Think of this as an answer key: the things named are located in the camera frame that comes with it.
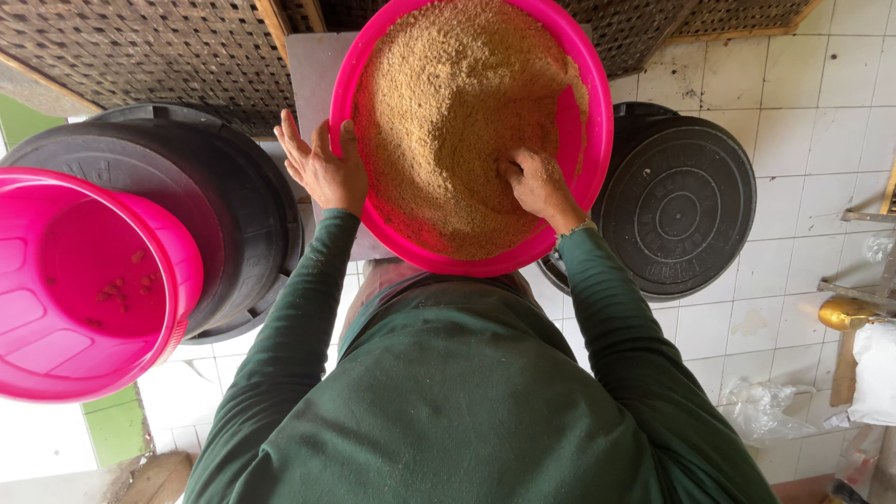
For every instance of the person's left hand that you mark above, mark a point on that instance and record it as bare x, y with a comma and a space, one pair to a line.
329, 175

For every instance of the person's right hand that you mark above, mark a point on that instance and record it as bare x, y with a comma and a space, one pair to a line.
542, 189

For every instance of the person's right fingers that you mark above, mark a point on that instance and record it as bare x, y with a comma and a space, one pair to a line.
513, 169

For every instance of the pink plastic basin with grain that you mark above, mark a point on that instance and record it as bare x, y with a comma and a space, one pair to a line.
595, 140

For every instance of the heap of brown grain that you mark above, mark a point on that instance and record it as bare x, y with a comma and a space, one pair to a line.
455, 126

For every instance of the small black plastic tub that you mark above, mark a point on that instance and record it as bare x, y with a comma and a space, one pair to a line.
679, 210

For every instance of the grey stool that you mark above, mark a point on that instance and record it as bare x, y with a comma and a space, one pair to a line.
311, 77

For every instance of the green long-sleeved top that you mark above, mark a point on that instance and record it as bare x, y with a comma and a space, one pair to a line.
455, 406

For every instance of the large black plastic tub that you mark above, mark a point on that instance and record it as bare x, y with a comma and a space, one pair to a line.
210, 182

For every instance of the clear crumpled plastic bag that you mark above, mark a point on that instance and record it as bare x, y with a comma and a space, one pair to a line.
763, 413

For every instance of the metal rack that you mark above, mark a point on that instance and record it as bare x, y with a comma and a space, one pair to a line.
868, 217

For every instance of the brass pot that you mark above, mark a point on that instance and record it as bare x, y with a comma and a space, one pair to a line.
843, 313

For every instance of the large woven bamboo tray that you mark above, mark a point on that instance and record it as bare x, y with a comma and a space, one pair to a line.
161, 56

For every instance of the small clear plastic bag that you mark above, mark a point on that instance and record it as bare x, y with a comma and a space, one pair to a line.
878, 248

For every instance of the wooden plank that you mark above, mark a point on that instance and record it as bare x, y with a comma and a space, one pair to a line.
843, 371

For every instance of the brown crumbs in basin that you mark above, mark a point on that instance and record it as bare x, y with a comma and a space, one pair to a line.
119, 294

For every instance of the white sack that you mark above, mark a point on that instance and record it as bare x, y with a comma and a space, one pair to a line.
875, 378

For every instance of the empty pink plastic basin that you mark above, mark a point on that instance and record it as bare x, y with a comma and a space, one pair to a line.
77, 308

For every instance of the brown stone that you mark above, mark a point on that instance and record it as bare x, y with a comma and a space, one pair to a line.
157, 479

